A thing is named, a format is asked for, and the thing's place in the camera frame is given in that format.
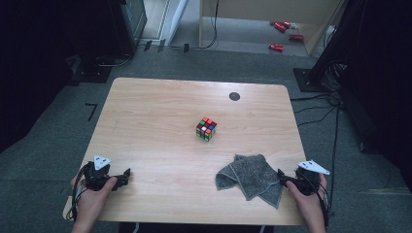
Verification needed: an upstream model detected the person's left hand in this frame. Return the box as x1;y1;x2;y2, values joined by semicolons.
70;176;119;224

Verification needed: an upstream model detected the black cabinet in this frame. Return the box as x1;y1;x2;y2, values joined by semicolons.
106;0;149;60

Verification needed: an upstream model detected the right hand-held gripper cable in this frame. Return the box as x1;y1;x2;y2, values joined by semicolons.
315;174;332;228

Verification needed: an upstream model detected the hanging black cable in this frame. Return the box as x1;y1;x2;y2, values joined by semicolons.
193;0;221;50

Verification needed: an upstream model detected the coiled cable bundle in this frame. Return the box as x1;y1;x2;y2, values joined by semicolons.
323;60;349;92

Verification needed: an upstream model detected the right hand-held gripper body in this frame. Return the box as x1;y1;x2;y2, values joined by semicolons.
292;159;331;196

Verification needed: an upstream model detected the multicoloured puzzle cube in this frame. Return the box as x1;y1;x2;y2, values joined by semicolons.
195;116;218;143

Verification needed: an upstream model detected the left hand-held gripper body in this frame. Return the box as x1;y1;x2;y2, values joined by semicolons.
82;154;115;192

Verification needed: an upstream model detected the person's right hand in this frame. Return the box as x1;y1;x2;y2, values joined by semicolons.
286;174;328;224

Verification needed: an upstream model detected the black stand with base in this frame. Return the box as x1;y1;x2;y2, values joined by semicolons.
292;0;368;93

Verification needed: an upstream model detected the person's dark clothing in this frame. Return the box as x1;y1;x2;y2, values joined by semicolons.
118;221;275;233

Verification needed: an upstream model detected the black floor plate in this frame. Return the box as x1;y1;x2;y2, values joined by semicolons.
68;61;114;85

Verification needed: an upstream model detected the white panel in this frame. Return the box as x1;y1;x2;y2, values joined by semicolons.
159;0;190;45

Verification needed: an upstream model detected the long black floor cable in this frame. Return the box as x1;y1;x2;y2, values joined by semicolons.
323;102;342;233

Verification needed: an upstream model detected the left hand-held gripper cable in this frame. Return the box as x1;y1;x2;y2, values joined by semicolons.
65;162;91;223

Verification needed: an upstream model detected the grey cloth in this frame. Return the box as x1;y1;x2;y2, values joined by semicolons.
215;153;285;210

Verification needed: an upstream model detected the black angled floor tape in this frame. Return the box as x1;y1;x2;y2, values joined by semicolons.
85;102;99;122

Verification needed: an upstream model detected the black curtain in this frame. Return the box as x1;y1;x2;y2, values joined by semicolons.
0;0;113;154
336;0;412;185

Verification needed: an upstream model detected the hand-held gripper cable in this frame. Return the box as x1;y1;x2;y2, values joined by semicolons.
65;162;91;223
315;174;332;228

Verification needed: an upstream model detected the looped black floor cable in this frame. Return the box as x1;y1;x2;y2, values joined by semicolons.
96;52;134;68

